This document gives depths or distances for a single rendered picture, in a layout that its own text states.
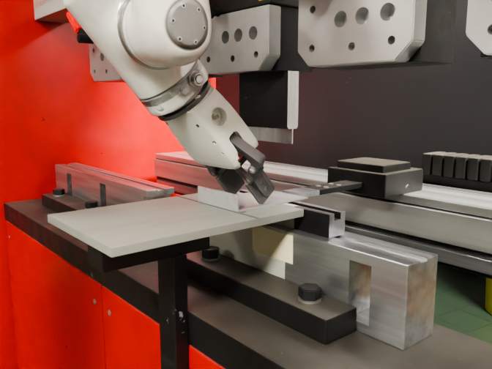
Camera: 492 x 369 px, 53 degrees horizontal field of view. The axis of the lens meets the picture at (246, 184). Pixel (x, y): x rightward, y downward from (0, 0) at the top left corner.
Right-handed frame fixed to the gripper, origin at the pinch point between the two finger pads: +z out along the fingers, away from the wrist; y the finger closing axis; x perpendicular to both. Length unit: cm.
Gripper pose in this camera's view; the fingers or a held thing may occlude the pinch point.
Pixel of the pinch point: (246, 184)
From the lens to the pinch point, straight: 67.4
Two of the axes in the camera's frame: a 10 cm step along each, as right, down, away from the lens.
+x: -5.8, 7.2, -3.7
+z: 5.0, 6.8, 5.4
